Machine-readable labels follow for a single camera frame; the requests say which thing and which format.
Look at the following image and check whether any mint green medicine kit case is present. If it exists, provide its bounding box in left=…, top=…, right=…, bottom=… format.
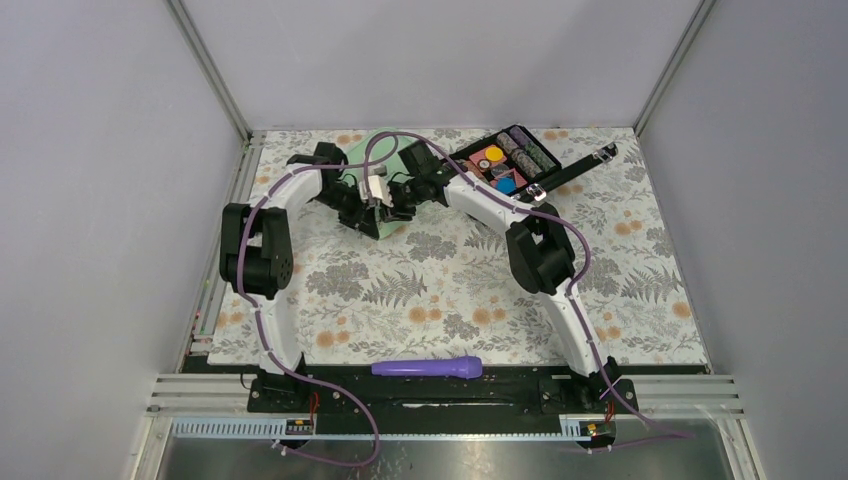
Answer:
left=346, top=128, right=415, bottom=240

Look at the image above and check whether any purple flashlight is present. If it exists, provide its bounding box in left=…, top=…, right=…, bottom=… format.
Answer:
left=370, top=356, right=483, bottom=380

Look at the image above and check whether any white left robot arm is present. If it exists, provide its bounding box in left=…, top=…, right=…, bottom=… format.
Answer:
left=219, top=138, right=397, bottom=411

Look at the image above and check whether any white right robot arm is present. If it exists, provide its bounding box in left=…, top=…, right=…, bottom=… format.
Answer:
left=365, top=135, right=614, bottom=412

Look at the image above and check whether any black poker chip case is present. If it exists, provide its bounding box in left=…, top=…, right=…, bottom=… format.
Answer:
left=451, top=124, right=618, bottom=203

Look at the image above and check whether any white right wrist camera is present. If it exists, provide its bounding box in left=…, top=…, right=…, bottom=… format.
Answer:
left=358, top=166, right=394, bottom=207

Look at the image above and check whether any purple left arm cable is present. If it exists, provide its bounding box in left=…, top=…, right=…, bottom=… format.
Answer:
left=235, top=131, right=400, bottom=469

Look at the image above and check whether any white slotted cable duct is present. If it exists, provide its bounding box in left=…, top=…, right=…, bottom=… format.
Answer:
left=171, top=418, right=617, bottom=442

